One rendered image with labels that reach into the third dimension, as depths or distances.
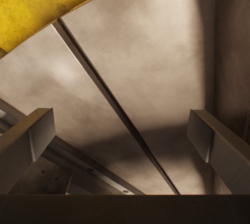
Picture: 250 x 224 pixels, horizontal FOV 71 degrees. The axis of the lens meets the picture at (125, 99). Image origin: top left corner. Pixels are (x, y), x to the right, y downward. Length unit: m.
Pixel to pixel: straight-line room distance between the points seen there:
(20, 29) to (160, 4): 0.79
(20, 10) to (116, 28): 0.61
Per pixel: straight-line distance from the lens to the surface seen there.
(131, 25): 0.59
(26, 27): 1.11
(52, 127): 0.17
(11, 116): 1.00
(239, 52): 0.45
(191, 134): 0.16
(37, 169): 0.95
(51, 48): 0.71
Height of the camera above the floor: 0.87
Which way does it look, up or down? 49 degrees down
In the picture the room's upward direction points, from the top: 171 degrees counter-clockwise
